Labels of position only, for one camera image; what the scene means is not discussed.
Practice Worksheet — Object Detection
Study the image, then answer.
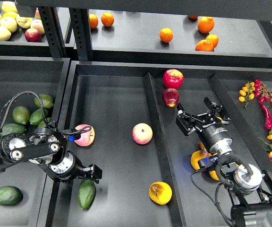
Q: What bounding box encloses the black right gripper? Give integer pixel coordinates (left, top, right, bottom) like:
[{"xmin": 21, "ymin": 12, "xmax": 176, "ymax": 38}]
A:
[{"xmin": 176, "ymin": 97, "xmax": 233, "ymax": 154}]

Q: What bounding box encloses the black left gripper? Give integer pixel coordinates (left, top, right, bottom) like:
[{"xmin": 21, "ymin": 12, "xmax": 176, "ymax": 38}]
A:
[{"xmin": 39, "ymin": 152, "xmax": 102, "ymax": 184}]

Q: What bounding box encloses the dark green avocado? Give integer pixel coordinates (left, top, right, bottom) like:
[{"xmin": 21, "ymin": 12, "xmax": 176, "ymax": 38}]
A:
[{"xmin": 77, "ymin": 180, "xmax": 96, "ymax": 210}]

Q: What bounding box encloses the yellow pear with brown spot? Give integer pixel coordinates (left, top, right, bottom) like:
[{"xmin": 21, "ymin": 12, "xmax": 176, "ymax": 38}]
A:
[{"xmin": 149, "ymin": 182, "xmax": 172, "ymax": 205}]

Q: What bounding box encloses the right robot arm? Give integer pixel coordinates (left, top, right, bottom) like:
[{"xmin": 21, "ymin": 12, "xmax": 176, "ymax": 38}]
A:
[{"xmin": 176, "ymin": 97, "xmax": 272, "ymax": 227}]

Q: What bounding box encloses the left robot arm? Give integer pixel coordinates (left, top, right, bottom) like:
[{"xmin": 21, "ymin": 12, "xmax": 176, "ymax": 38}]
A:
[{"xmin": 0, "ymin": 91, "xmax": 102, "ymax": 183}]

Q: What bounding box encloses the yellow pear middle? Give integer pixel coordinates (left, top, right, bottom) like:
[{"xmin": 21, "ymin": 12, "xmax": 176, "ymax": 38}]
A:
[{"xmin": 198, "ymin": 141, "xmax": 205, "ymax": 150}]

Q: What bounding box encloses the yellow pear left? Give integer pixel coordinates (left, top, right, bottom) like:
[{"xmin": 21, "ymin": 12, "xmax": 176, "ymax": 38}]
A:
[{"xmin": 190, "ymin": 150, "xmax": 212, "ymax": 170}]

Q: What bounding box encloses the yellow pear lower centre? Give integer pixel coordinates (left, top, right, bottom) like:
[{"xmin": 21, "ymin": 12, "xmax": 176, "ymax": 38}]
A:
[{"xmin": 209, "ymin": 170, "xmax": 219, "ymax": 181}]

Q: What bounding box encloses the green avocado by rim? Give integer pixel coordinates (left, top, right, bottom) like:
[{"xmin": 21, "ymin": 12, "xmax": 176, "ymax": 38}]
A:
[{"xmin": 37, "ymin": 117, "xmax": 51, "ymax": 128}]

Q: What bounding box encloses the green avocado centre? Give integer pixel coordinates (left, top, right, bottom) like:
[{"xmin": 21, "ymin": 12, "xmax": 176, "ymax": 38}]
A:
[{"xmin": 29, "ymin": 108, "xmax": 43, "ymax": 125}]

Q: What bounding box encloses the green avocado top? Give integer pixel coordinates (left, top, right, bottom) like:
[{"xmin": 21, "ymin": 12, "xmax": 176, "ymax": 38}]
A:
[{"xmin": 34, "ymin": 94, "xmax": 54, "ymax": 109}]

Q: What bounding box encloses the dark avocado lower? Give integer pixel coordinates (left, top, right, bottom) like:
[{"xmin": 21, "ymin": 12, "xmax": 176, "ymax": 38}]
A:
[{"xmin": 0, "ymin": 186, "xmax": 23, "ymax": 205}]

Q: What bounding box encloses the green avocado upper left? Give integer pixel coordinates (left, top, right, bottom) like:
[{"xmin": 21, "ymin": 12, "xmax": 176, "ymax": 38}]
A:
[{"xmin": 12, "ymin": 106, "xmax": 30, "ymax": 125}]

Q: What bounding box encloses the dark avocado left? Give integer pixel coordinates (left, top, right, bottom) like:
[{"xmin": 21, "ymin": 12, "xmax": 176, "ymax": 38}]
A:
[{"xmin": 0, "ymin": 123, "xmax": 26, "ymax": 138}]

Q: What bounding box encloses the pink apple left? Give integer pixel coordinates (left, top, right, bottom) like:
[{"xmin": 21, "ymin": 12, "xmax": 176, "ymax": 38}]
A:
[{"xmin": 74, "ymin": 124, "xmax": 95, "ymax": 147}]

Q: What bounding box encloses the dark red apple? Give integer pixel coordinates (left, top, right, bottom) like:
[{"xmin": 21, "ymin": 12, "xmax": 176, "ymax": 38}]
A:
[{"xmin": 162, "ymin": 88, "xmax": 179, "ymax": 107}]

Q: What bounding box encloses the orange cherry tomato bunch left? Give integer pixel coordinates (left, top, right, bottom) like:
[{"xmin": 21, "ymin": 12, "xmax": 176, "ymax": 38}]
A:
[{"xmin": 238, "ymin": 82, "xmax": 255, "ymax": 109}]

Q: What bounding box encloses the black divided centre tray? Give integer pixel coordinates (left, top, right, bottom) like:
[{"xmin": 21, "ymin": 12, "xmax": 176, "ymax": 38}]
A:
[{"xmin": 45, "ymin": 61, "xmax": 272, "ymax": 227}]

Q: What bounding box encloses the bright red apple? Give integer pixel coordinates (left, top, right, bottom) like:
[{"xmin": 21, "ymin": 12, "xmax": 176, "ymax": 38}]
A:
[{"xmin": 163, "ymin": 69, "xmax": 184, "ymax": 89}]

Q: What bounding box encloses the pink apple centre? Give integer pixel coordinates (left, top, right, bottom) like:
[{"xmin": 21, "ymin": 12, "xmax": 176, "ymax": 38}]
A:
[{"xmin": 132, "ymin": 123, "xmax": 153, "ymax": 145}]

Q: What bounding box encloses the red cherry tomato bunch top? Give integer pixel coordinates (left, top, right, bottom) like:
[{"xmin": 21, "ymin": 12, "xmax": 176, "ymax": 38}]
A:
[{"xmin": 254, "ymin": 79, "xmax": 270, "ymax": 103}]

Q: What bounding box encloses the red chili pepper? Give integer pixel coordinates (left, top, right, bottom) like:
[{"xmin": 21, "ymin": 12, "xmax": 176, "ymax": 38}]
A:
[{"xmin": 259, "ymin": 97, "xmax": 272, "ymax": 130}]

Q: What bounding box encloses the orange front right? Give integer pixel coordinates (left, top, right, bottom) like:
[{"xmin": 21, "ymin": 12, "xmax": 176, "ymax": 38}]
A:
[{"xmin": 195, "ymin": 39, "xmax": 214, "ymax": 52}]

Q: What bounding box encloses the orange right small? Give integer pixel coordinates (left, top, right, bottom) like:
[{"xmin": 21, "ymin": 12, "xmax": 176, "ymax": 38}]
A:
[{"xmin": 206, "ymin": 34, "xmax": 219, "ymax": 48}]

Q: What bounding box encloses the orange centre shelf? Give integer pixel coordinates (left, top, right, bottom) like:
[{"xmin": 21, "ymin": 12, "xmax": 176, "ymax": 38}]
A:
[{"xmin": 159, "ymin": 28, "xmax": 173, "ymax": 43}]

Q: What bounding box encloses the large orange upper right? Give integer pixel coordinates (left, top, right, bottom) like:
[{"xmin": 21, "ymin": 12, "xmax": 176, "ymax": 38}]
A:
[{"xmin": 197, "ymin": 17, "xmax": 215, "ymax": 34}]

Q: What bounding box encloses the orange hidden under shelf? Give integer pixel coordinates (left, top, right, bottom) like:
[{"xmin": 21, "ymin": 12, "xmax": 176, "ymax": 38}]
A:
[{"xmin": 188, "ymin": 15, "xmax": 198, "ymax": 20}]

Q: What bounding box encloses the black upper right shelf tray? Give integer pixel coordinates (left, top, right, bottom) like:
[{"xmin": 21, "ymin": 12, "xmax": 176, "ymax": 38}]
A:
[{"xmin": 91, "ymin": 11, "xmax": 272, "ymax": 69}]

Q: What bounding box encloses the orange upper left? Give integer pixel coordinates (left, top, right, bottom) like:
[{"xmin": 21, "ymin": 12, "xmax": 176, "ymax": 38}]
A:
[{"xmin": 101, "ymin": 12, "xmax": 115, "ymax": 27}]

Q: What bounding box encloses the red apple on shelf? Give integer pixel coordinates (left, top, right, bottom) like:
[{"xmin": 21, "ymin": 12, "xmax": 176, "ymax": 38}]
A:
[{"xmin": 25, "ymin": 28, "xmax": 42, "ymax": 43}]

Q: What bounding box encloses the black perforated post right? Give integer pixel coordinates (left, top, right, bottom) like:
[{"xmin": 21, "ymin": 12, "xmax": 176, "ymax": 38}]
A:
[{"xmin": 69, "ymin": 8, "xmax": 94, "ymax": 61}]

